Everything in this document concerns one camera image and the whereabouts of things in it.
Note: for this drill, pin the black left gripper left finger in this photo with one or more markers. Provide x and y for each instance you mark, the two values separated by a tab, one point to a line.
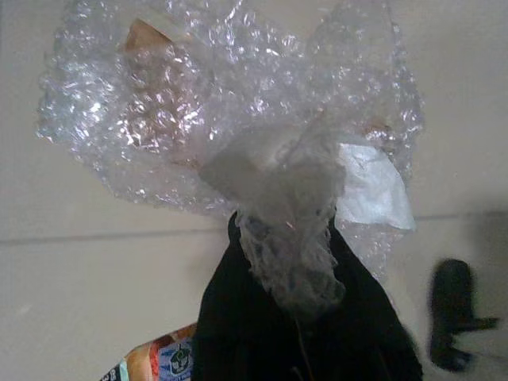
246	329

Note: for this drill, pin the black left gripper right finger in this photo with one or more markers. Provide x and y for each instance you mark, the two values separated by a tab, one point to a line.
357	325

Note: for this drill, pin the clear bubble wrap sheet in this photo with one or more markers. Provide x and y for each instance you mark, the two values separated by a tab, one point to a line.
222	119

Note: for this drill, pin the colourful printed package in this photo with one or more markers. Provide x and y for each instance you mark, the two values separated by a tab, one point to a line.
158	355

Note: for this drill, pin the black robot foot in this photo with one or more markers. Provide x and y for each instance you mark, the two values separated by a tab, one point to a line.
452	313

